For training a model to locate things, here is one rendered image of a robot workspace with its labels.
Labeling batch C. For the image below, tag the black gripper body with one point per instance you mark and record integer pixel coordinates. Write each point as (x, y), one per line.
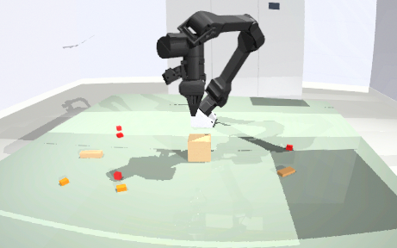
(194, 68)

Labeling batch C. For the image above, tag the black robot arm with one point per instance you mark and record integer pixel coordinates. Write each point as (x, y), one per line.
(208, 26)

